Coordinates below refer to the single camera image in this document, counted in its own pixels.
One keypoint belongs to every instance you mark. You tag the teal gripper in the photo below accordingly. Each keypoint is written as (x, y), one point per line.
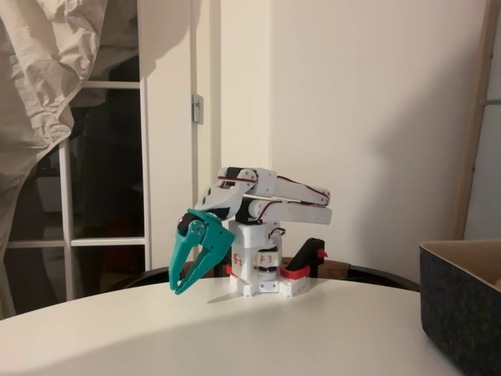
(216, 237)

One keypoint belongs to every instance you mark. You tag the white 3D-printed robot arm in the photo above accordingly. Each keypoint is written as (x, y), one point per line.
(297, 215)

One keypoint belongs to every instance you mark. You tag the dark grey felt bin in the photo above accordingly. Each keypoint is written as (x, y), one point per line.
(458, 309)

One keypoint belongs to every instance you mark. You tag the black and red clamp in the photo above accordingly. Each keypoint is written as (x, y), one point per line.
(309, 254)
(230, 271)

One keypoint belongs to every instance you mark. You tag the dark curved chair back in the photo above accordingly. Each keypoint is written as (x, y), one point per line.
(156, 276)

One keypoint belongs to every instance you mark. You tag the white glazed door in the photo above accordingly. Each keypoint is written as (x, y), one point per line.
(168, 156)

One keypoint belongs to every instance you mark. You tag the metal door hinge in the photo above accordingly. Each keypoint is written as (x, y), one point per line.
(197, 109)

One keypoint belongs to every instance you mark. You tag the beige crumpled curtain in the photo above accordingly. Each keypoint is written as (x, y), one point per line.
(39, 78)

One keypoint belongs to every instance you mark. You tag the wood framed frosted panel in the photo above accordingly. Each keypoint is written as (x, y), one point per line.
(475, 137)

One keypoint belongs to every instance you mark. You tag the thin metal rod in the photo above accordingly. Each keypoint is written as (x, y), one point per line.
(491, 102)

